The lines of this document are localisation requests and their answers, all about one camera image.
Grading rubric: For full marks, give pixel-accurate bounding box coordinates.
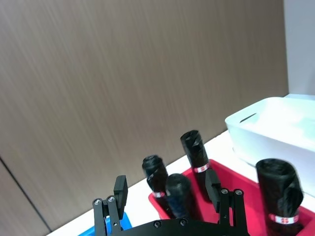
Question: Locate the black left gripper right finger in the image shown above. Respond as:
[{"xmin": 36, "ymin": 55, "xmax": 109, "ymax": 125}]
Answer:
[{"xmin": 205, "ymin": 169, "xmax": 251, "ymax": 236}]

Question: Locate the red plastic bin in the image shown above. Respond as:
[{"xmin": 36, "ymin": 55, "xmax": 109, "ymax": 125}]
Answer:
[{"xmin": 148, "ymin": 159, "xmax": 315, "ymax": 236}]

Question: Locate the white plastic tub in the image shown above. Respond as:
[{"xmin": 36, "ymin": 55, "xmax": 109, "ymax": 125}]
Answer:
[{"xmin": 224, "ymin": 97, "xmax": 315, "ymax": 199}]

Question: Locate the blue plastic bin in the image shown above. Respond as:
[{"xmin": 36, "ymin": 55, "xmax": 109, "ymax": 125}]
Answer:
[{"xmin": 78, "ymin": 211, "xmax": 133, "ymax": 236}]

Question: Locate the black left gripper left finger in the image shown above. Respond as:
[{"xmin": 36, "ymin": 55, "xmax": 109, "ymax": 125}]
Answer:
[{"xmin": 92, "ymin": 175, "xmax": 129, "ymax": 236}]

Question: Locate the black bag roll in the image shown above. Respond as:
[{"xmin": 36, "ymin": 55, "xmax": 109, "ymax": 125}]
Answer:
[
  {"xmin": 142, "ymin": 154, "xmax": 176, "ymax": 219},
  {"xmin": 165, "ymin": 173, "xmax": 197, "ymax": 220},
  {"xmin": 255, "ymin": 158, "xmax": 305, "ymax": 236},
  {"xmin": 180, "ymin": 130, "xmax": 213, "ymax": 204}
]

